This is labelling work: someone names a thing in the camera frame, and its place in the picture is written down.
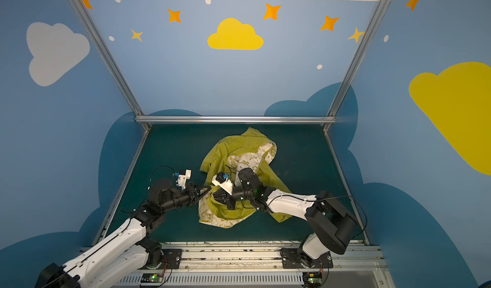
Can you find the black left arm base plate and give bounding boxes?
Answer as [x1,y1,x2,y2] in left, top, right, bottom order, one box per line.
[143,248,183,270]

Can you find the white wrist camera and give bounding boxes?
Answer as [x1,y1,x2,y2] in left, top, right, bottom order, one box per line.
[212,172,234,195]
[174,169,192,190]

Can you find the left green circuit board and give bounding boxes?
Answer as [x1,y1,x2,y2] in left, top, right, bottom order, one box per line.
[139,273,166,287]

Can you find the right green circuit board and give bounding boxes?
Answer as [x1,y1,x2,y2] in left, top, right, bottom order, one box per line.
[302,273,323,288]

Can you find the aluminium rear frame bar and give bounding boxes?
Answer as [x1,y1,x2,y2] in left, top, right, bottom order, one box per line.
[136,116,336,124]

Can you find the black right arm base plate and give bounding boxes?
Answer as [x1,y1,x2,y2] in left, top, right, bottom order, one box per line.
[279,248,334,269]

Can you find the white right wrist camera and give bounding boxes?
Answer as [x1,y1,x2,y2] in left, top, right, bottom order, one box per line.
[212,172,234,195]

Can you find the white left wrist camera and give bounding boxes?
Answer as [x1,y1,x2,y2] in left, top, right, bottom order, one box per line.
[174,169,192,190]

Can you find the green circuit board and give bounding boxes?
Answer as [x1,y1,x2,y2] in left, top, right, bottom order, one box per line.
[139,273,166,287]
[302,273,323,288]

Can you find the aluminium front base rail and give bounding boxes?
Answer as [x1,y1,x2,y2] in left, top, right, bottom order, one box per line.
[112,241,395,287]

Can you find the aluminium right frame post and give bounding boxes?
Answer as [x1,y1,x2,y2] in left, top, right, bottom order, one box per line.
[323,0,391,137]

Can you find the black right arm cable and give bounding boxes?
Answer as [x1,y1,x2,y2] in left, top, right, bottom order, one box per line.
[275,193,368,239]

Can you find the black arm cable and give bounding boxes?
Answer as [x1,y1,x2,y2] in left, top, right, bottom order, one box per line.
[148,165,176,191]
[275,193,368,239]

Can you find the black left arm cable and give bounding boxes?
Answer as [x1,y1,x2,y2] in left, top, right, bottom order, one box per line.
[148,165,176,191]

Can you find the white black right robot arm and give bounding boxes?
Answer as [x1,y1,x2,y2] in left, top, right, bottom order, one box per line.
[212,168,358,262]

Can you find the aluminium left frame post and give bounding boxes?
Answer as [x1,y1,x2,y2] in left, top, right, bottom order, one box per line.
[68,0,144,118]

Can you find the aluminium frame post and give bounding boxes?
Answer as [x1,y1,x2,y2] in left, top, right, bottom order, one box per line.
[323,0,391,137]
[68,0,144,118]

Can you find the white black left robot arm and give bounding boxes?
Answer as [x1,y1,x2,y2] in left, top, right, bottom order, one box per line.
[35,179,211,287]

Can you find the lime green jacket printed lining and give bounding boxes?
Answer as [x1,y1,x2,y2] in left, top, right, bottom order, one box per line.
[198,128,290,229]

